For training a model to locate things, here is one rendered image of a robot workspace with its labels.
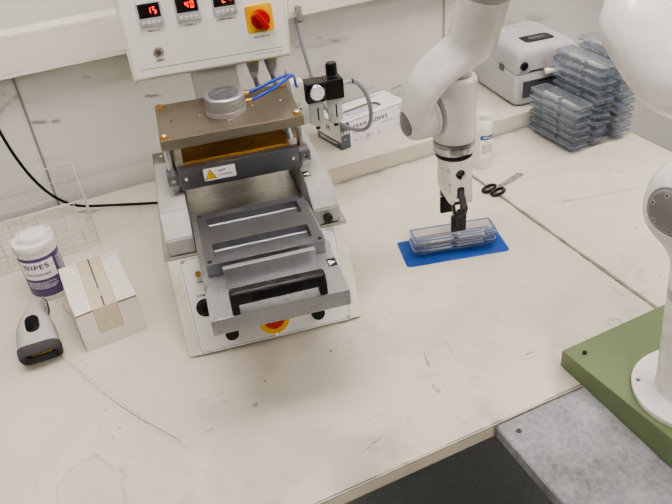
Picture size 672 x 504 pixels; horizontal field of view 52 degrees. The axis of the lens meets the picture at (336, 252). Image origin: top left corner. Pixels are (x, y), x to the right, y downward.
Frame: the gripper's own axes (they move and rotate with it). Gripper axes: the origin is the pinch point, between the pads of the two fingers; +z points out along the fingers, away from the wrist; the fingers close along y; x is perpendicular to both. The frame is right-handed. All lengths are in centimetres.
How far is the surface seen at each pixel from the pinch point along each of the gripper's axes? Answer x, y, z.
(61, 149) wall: 88, 50, -6
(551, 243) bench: -20.8, -5.2, 8.0
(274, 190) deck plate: 36.9, 5.1, -10.0
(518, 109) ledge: -37, 54, 4
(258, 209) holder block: 40.7, -12.2, -16.3
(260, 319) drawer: 43, -38, -12
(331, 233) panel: 27.8, -11.9, -8.3
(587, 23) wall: -76, 95, -4
